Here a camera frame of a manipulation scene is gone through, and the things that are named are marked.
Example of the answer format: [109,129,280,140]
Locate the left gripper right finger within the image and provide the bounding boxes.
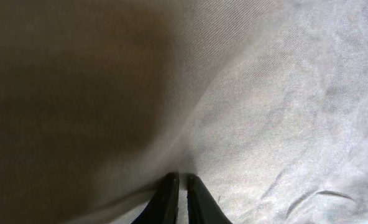
[187,174,232,224]

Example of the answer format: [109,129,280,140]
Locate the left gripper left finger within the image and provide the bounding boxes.
[132,172,180,224]

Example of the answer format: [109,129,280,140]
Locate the grey shorts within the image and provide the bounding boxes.
[0,0,368,223]

